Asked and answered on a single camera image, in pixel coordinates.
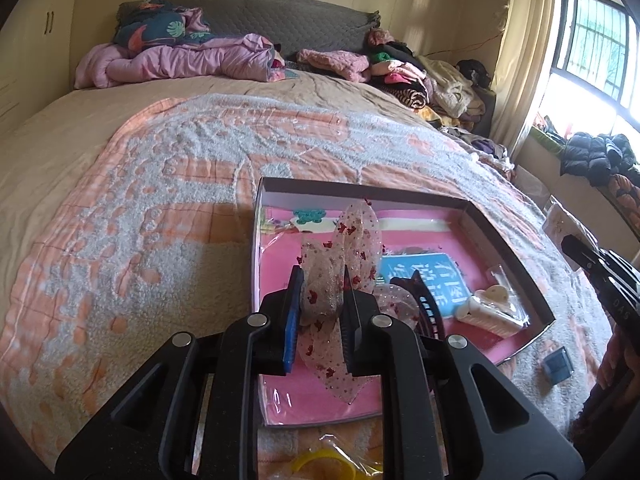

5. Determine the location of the dark cardboard box pink lining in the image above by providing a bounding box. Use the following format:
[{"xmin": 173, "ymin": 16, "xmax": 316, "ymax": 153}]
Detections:
[{"xmin": 252, "ymin": 176, "xmax": 557, "ymax": 429}]

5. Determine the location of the sheer bow hair clip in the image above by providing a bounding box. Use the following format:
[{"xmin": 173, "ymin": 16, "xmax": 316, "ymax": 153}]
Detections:
[{"xmin": 295, "ymin": 199, "xmax": 421, "ymax": 405}]

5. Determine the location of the bed with beige sheet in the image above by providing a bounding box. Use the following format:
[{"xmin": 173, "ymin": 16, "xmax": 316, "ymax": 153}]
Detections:
[{"xmin": 0, "ymin": 67, "xmax": 621, "ymax": 480}]

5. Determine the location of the black comb hair clip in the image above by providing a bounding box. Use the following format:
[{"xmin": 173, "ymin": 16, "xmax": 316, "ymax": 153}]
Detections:
[{"xmin": 395, "ymin": 270, "xmax": 448, "ymax": 345}]

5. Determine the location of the cream claw hair clip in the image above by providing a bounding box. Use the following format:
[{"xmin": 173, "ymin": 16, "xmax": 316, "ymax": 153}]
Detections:
[{"xmin": 454, "ymin": 284, "xmax": 526, "ymax": 339}]

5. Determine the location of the yellow bracelet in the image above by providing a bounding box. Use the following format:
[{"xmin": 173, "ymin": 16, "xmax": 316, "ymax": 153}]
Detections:
[{"xmin": 291, "ymin": 452, "xmax": 372, "ymax": 480}]

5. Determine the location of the pile of clothes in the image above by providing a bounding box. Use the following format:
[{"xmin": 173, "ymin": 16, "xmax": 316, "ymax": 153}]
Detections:
[{"xmin": 365, "ymin": 28, "xmax": 499, "ymax": 132}]

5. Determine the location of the cream curtain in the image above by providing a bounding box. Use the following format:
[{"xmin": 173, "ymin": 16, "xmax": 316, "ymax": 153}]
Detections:
[{"xmin": 487, "ymin": 0, "xmax": 567, "ymax": 162}]

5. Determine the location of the window with black frame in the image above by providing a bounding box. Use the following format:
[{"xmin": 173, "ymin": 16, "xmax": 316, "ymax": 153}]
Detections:
[{"xmin": 550, "ymin": 0, "xmax": 640, "ymax": 117}]

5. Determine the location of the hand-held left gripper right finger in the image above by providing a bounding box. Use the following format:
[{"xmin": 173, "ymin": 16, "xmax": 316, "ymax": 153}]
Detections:
[{"xmin": 340, "ymin": 265, "xmax": 586, "ymax": 480}]

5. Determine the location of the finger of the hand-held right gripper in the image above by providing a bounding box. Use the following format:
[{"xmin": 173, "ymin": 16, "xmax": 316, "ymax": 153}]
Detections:
[{"xmin": 561, "ymin": 234, "xmax": 609, "ymax": 282}]

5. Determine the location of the pink sweater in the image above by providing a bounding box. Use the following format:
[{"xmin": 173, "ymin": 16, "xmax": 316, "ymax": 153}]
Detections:
[{"xmin": 297, "ymin": 49, "xmax": 372, "ymax": 84}]

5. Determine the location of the dark floral pillow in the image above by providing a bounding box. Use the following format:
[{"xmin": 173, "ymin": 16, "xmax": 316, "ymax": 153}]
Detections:
[{"xmin": 112, "ymin": 0, "xmax": 212, "ymax": 49}]

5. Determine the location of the orange patterned cushion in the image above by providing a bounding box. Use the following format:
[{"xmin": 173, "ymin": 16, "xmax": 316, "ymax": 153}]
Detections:
[{"xmin": 605, "ymin": 174, "xmax": 640, "ymax": 232}]

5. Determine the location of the blue printed card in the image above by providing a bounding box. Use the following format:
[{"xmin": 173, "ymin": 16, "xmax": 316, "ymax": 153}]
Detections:
[{"xmin": 377, "ymin": 254, "xmax": 476, "ymax": 319}]

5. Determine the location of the earring card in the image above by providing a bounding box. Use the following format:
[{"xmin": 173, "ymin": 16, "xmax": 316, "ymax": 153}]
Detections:
[{"xmin": 544, "ymin": 199, "xmax": 599, "ymax": 274}]

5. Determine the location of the pink quilt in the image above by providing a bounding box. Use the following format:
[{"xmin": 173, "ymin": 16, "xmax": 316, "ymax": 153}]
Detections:
[{"xmin": 74, "ymin": 33, "xmax": 287, "ymax": 89}]

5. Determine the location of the person's right forearm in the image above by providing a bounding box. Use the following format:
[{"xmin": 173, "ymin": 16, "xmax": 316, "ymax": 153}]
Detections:
[{"xmin": 570, "ymin": 317, "xmax": 640, "ymax": 447}]

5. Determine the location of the cream wardrobe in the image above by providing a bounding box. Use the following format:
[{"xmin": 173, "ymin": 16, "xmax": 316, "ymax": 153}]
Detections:
[{"xmin": 0, "ymin": 0, "xmax": 84, "ymax": 131}]

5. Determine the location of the black puffer jacket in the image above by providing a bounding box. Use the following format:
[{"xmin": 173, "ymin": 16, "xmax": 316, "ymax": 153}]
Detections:
[{"xmin": 560, "ymin": 131, "xmax": 640, "ymax": 189}]

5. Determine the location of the small blue box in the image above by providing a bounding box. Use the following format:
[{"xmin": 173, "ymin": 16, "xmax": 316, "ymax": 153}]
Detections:
[{"xmin": 542, "ymin": 347, "xmax": 574, "ymax": 386}]

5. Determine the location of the green window seat cushion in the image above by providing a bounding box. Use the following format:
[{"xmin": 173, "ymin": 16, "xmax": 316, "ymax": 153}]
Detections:
[{"xmin": 530, "ymin": 115, "xmax": 567, "ymax": 154}]

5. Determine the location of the grey quilted headboard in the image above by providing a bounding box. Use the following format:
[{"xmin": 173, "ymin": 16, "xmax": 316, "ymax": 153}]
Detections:
[{"xmin": 116, "ymin": 0, "xmax": 382, "ymax": 57}]

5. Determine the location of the clear plastic bag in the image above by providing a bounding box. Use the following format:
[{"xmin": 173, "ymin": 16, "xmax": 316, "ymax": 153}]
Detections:
[{"xmin": 487, "ymin": 262, "xmax": 532, "ymax": 322}]

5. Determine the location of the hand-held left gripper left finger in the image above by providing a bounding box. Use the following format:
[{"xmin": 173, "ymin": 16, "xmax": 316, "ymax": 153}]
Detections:
[{"xmin": 55, "ymin": 265, "xmax": 306, "ymax": 480}]

